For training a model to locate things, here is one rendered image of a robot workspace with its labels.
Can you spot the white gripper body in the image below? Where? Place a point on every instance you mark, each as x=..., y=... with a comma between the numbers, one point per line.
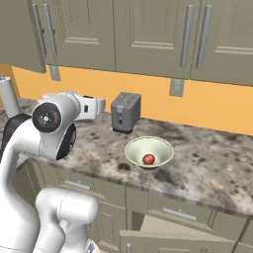
x=101, y=106

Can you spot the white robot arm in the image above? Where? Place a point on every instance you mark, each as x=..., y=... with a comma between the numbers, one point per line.
x=19, y=184

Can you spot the pale green bowl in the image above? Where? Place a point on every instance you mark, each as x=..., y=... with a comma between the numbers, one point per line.
x=136, y=151

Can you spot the olive base cabinet door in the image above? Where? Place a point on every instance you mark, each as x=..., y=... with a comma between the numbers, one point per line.
x=242, y=235
x=110, y=227
x=174, y=238

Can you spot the grey toaster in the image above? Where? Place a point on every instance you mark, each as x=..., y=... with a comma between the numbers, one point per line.
x=125, y=113

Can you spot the red round fruit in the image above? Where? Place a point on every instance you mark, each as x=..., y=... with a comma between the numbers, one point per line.
x=149, y=159

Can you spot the olive drawer front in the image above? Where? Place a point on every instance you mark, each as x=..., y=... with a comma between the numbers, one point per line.
x=105, y=192
x=145, y=204

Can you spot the white paper towel roll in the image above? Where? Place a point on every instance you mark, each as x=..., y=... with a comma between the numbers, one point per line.
x=9, y=97

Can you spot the grey wall outlet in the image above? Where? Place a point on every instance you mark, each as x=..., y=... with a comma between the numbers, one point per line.
x=177, y=87
x=55, y=73

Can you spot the olive wall cabinet door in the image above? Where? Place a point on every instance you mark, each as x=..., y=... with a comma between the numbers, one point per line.
x=148, y=36
x=16, y=33
x=230, y=42
x=85, y=33

